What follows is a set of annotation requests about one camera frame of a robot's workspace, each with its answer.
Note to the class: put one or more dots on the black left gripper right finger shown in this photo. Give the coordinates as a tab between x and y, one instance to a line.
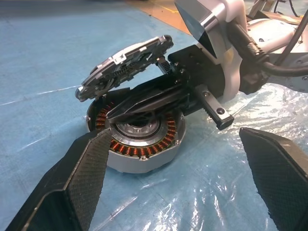
281	180

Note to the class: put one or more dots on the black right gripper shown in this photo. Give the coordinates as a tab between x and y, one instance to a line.
202	72

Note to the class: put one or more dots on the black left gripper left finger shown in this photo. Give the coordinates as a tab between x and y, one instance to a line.
79	183

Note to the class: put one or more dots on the silver motor cover circuit board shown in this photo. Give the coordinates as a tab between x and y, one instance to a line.
134	50

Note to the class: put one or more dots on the silver motor base copper windings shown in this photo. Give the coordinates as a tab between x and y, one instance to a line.
130	163

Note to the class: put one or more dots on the brown cardboard sheet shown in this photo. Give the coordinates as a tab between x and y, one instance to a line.
168	19

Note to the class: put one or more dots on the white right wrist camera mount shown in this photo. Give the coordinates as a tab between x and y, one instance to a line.
232	72

